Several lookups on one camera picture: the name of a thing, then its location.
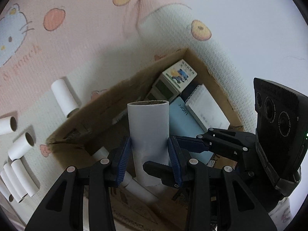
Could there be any white cardboard tube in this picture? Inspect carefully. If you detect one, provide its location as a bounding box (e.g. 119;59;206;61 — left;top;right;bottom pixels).
51;79;79;118
1;170;22;203
4;163;27;198
11;159;39;197
8;132;34;161
0;116;17;135
127;100;169;187

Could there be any light blue notebook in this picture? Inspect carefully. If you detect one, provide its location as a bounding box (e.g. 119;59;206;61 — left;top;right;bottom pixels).
168;96;215;165

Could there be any white tube in box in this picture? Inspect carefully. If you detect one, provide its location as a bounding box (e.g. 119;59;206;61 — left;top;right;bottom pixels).
92;147;158;205

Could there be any brown cardboard box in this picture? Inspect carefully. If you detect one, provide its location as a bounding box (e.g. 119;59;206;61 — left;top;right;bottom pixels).
45;47;245;231

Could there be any white spiral notebook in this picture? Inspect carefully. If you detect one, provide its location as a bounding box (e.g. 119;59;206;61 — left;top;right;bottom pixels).
185;84;230;132

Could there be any green white small carton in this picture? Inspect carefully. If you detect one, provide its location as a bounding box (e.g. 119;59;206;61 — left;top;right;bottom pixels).
145;59;197;102

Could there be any pink hello kitty mat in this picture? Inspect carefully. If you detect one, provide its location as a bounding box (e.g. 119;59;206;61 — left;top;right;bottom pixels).
1;0;290;223

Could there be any black tracking camera box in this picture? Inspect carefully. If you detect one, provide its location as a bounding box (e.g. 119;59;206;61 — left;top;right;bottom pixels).
254;78;307;177

